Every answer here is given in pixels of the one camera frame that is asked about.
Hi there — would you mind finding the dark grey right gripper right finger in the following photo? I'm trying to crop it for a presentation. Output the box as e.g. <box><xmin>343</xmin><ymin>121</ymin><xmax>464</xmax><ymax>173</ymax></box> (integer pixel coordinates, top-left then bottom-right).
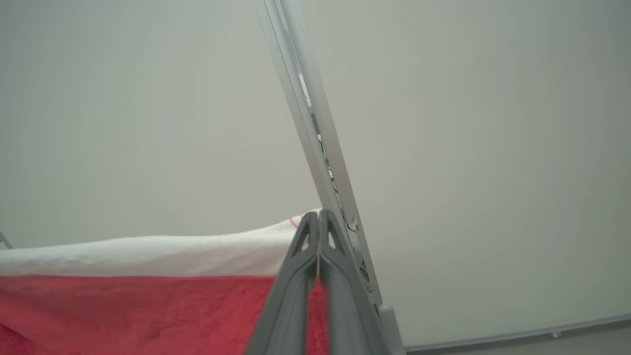
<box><xmin>319</xmin><ymin>210</ymin><xmax>395</xmax><ymax>355</ymax></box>

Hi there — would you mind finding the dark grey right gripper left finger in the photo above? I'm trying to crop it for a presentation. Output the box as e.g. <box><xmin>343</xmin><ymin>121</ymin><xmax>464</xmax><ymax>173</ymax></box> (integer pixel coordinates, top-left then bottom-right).
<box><xmin>245</xmin><ymin>211</ymin><xmax>321</xmax><ymax>355</ymax></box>

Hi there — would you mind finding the red white striped jersey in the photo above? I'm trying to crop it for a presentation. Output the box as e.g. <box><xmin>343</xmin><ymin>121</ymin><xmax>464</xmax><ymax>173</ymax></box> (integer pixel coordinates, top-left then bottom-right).
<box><xmin>0</xmin><ymin>210</ymin><xmax>330</xmax><ymax>355</ymax></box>

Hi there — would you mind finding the white partition panel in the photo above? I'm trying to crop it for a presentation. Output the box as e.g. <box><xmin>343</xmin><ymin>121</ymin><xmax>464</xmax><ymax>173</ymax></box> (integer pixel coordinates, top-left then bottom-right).
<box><xmin>0</xmin><ymin>0</ymin><xmax>323</xmax><ymax>249</ymax></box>
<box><xmin>298</xmin><ymin>0</ymin><xmax>631</xmax><ymax>353</ymax></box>

